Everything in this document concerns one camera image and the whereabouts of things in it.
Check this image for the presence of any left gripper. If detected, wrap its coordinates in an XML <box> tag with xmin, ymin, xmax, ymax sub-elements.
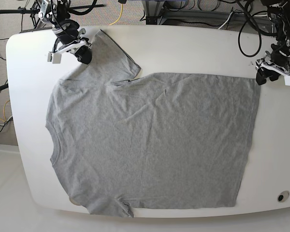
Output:
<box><xmin>256</xmin><ymin>49</ymin><xmax>290</xmax><ymax>85</ymax></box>

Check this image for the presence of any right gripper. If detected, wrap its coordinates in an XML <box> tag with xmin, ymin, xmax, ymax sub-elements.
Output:
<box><xmin>53</xmin><ymin>23</ymin><xmax>92</xmax><ymax>64</ymax></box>

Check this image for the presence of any grey T-shirt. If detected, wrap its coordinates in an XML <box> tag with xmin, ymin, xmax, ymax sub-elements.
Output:
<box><xmin>45</xmin><ymin>31</ymin><xmax>261</xmax><ymax>218</ymax></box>

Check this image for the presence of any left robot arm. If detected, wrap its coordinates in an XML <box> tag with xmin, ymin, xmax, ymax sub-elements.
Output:
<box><xmin>256</xmin><ymin>0</ymin><xmax>290</xmax><ymax>86</ymax></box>

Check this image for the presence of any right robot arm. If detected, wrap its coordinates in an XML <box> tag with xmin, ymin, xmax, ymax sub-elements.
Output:
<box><xmin>38</xmin><ymin>0</ymin><xmax>92</xmax><ymax>65</ymax></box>

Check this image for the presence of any black tripod stand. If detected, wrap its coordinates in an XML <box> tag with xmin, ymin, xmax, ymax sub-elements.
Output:
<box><xmin>0</xmin><ymin>0</ymin><xmax>106</xmax><ymax>29</ymax></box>

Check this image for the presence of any right table grommet hole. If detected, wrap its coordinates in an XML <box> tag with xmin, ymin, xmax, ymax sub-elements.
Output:
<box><xmin>277</xmin><ymin>190</ymin><xmax>290</xmax><ymax>203</ymax></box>

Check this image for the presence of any table grommet hole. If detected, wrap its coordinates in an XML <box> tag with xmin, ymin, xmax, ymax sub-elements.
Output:
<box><xmin>69</xmin><ymin>197</ymin><xmax>80</xmax><ymax>206</ymax></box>
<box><xmin>277</xmin><ymin>190</ymin><xmax>290</xmax><ymax>203</ymax></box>

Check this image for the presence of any left table grommet hole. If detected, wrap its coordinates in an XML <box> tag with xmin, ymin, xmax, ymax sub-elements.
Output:
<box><xmin>69</xmin><ymin>197</ymin><xmax>80</xmax><ymax>206</ymax></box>

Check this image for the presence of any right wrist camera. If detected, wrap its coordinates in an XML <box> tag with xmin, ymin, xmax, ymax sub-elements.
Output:
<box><xmin>47</xmin><ymin>52</ymin><xmax>62</xmax><ymax>64</ymax></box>

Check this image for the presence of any yellow cable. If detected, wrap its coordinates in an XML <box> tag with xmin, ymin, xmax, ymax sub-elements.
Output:
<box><xmin>109</xmin><ymin>4</ymin><xmax>124</xmax><ymax>26</ymax></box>

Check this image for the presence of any white cable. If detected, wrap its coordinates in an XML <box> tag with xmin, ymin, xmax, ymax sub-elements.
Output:
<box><xmin>217</xmin><ymin>11</ymin><xmax>247</xmax><ymax>29</ymax></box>

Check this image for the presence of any grey aluminium frame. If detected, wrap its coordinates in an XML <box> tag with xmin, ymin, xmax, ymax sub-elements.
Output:
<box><xmin>142</xmin><ymin>0</ymin><xmax>257</xmax><ymax>26</ymax></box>

